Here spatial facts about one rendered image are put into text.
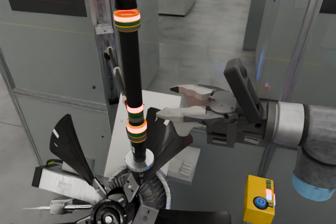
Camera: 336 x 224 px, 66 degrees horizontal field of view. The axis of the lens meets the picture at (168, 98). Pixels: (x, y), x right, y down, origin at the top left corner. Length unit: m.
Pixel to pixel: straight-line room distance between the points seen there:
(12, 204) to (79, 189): 1.62
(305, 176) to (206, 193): 1.37
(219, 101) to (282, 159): 1.11
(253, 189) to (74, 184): 0.69
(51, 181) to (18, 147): 2.04
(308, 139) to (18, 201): 2.43
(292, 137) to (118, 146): 0.77
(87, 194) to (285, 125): 0.78
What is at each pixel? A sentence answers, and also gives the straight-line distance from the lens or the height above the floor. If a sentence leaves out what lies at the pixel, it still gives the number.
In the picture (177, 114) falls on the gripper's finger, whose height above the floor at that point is 1.66.
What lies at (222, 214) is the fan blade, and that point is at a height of 1.19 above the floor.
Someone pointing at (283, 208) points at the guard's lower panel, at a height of 0.47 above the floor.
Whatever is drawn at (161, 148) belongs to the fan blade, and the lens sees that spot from 0.78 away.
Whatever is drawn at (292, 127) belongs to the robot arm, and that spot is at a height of 1.66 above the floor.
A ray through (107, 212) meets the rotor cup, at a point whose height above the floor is 1.23.
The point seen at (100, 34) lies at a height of 1.58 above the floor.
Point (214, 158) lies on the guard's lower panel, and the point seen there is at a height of 0.77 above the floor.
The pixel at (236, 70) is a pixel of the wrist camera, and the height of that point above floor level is 1.75.
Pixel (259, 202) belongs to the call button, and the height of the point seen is 1.08.
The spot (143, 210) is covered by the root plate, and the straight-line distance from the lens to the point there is 0.89.
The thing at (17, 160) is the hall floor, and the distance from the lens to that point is 3.01.
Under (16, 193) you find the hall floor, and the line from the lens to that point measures 2.72.
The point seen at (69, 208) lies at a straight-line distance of 1.06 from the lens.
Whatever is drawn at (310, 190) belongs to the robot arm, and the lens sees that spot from 0.58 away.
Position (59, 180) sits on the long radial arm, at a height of 1.13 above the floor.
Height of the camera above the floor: 1.94
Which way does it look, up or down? 34 degrees down
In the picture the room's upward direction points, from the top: straight up
